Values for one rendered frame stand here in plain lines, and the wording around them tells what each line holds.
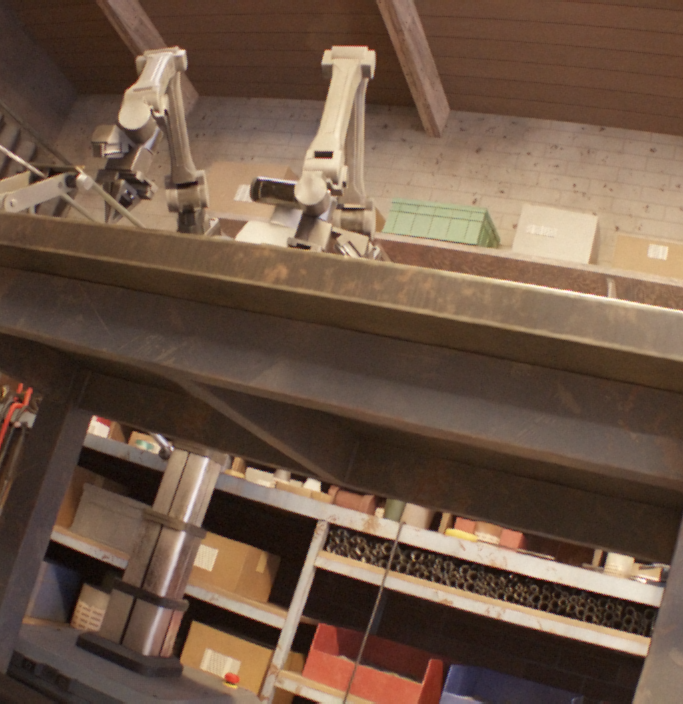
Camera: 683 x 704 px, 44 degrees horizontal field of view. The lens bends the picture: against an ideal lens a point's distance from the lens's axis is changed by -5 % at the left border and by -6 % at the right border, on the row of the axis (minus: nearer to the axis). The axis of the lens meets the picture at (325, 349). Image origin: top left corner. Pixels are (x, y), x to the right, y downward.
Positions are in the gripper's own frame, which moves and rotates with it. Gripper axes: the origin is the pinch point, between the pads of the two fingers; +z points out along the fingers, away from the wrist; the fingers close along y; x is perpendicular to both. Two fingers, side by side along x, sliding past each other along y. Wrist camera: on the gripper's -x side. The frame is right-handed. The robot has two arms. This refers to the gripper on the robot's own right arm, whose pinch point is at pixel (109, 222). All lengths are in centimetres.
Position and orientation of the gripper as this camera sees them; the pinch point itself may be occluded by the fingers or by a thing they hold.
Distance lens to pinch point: 159.3
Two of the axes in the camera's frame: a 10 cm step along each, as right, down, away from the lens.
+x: 3.8, 3.3, 8.6
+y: 8.8, 1.7, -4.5
